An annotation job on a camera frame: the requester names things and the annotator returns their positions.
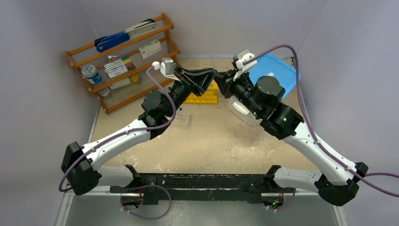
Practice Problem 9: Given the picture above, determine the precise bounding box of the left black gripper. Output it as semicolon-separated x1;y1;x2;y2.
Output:
164;67;217;118

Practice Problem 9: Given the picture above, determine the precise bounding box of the yellow test tube rack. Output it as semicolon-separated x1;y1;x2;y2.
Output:
184;81;218;105

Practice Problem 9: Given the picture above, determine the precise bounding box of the white plastic bin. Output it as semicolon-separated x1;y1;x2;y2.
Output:
228;96;262;127

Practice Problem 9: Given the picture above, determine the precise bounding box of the white green box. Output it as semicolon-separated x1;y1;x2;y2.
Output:
138;40;162;59

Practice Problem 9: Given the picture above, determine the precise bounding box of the blue plastic lid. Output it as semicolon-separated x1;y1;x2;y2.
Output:
249;53;296;100

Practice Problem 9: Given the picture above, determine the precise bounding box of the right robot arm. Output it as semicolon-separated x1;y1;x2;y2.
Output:
214;70;368;206

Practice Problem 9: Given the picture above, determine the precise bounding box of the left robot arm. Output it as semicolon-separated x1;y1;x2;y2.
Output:
58;67;218;195

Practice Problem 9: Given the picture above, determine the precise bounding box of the clear tube rack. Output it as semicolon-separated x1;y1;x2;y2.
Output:
171;111;191;129

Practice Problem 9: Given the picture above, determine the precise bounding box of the yellow sponge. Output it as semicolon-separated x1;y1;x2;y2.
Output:
130;74;142;84

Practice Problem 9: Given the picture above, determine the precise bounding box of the white flat box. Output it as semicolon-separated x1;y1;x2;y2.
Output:
109;78;131;90

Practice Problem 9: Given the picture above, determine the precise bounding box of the wooden shelf rack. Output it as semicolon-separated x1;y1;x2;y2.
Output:
65;13;181;114

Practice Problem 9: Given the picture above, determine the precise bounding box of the coloured marker pack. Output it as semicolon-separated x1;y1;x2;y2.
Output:
103;56;136;79

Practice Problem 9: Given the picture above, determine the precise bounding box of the small clear jar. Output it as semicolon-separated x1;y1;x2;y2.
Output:
98;87;111;98

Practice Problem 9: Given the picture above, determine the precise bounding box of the blue grey stapler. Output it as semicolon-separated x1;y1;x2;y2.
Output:
94;19;158;53

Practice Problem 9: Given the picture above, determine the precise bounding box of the blue lid jar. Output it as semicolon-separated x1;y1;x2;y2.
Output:
81;65;102;85

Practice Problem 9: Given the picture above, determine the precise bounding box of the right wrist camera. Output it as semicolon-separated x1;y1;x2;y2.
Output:
232;49;257;81

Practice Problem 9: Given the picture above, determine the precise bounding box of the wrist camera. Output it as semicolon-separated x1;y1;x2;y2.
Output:
152;57;180;81
232;49;257;81

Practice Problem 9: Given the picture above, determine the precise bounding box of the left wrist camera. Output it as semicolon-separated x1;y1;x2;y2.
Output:
152;57;180;81

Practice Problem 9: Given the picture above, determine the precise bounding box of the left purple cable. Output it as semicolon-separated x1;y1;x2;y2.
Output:
58;65;178;193

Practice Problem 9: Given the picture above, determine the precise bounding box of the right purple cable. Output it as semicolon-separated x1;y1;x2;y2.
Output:
242;44;399;213

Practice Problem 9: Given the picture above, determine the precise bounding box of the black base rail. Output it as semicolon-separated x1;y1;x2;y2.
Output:
110;173;293;209

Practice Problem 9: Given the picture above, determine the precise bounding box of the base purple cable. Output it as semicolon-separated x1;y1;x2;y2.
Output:
120;184;173;221

